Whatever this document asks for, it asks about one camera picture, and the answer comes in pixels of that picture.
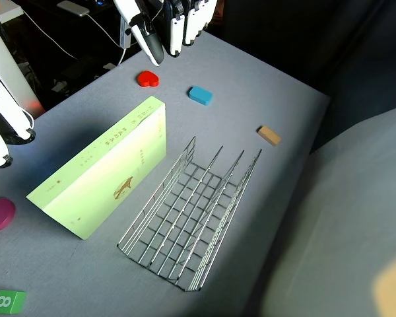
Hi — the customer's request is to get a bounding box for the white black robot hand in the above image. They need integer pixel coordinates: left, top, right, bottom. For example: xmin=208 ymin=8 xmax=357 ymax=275
xmin=113 ymin=0 xmax=218 ymax=67
xmin=0 ymin=61 xmax=36 ymax=170

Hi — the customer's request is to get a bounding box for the light green book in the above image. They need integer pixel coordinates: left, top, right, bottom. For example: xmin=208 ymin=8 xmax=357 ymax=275
xmin=26 ymin=95 xmax=168 ymax=241

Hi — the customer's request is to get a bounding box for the white power adapter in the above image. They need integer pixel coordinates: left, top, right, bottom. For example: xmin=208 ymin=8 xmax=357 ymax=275
xmin=119 ymin=16 xmax=132 ymax=50

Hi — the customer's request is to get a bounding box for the red heart block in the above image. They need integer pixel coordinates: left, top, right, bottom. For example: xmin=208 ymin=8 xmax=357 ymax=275
xmin=137 ymin=70 xmax=160 ymax=88

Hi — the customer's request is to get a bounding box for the blue rounded block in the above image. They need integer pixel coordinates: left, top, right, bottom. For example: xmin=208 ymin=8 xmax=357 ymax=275
xmin=187 ymin=86 xmax=214 ymax=108

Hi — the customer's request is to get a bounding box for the silver flat phone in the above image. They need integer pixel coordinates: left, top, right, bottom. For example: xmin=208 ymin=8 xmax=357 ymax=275
xmin=57 ymin=0 xmax=90 ymax=18

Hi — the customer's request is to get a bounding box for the magenta round block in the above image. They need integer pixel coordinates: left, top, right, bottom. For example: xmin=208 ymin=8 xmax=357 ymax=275
xmin=0 ymin=197 xmax=17 ymax=232

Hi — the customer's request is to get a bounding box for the grey table cloth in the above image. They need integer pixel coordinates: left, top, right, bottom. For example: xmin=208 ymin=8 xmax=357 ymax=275
xmin=0 ymin=31 xmax=333 ymax=317

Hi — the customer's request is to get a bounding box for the tan wooden block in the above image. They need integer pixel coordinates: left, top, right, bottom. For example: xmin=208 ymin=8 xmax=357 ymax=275
xmin=257 ymin=125 xmax=282 ymax=147

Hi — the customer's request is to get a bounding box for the green cube with number eight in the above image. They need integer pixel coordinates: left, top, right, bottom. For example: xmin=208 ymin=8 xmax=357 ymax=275
xmin=0 ymin=289 xmax=28 ymax=314

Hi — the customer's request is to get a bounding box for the grey blurred padded surface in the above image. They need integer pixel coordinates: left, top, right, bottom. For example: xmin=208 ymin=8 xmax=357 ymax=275
xmin=257 ymin=102 xmax=396 ymax=317

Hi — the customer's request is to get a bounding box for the white thin cable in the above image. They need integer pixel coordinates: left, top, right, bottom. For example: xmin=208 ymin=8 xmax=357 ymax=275
xmin=84 ymin=12 xmax=128 ymax=66
xmin=15 ymin=3 xmax=79 ymax=61

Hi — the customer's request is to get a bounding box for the wire metal rack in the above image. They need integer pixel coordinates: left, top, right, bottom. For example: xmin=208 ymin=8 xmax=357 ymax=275
xmin=117 ymin=135 xmax=263 ymax=293

